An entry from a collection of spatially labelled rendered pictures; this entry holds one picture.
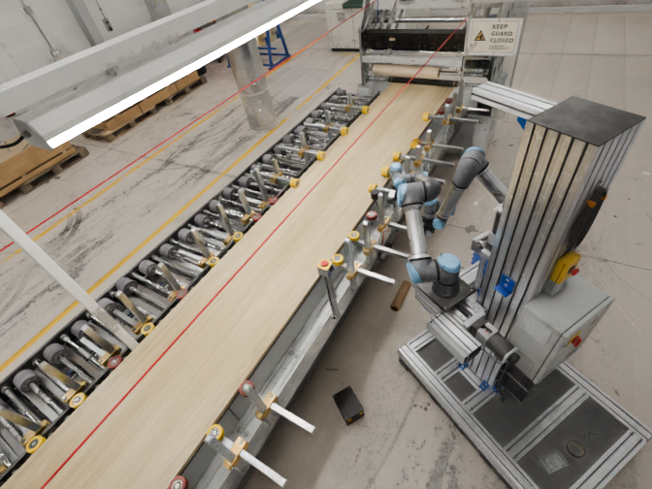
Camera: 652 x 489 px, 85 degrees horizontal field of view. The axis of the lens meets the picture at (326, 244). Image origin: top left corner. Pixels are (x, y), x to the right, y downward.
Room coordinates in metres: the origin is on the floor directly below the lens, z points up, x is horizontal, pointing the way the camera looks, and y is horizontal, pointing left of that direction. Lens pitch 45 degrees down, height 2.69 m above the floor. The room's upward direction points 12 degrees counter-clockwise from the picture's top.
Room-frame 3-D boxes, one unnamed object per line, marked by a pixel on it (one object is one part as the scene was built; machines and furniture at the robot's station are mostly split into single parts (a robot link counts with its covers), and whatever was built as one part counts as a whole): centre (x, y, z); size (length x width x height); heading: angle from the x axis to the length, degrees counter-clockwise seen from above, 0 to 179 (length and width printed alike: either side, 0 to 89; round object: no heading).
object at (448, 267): (1.15, -0.60, 1.21); 0.13 x 0.12 x 0.14; 84
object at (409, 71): (4.11, -1.49, 1.05); 1.43 x 0.12 x 0.12; 51
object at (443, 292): (1.15, -0.61, 1.09); 0.15 x 0.15 x 0.10
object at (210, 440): (0.56, 0.65, 0.92); 0.03 x 0.03 x 0.48; 51
